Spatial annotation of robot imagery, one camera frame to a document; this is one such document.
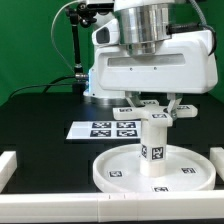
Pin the white U-shaped border frame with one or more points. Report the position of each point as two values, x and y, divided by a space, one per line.
103 207

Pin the white marker tag plate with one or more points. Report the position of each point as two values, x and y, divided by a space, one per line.
104 130

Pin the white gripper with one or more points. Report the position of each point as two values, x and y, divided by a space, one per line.
182 64

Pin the white cross-shaped table base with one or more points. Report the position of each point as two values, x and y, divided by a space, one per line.
154 113

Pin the white round table top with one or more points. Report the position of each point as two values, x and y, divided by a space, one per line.
125 169

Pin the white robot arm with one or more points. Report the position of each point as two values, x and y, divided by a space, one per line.
140 50

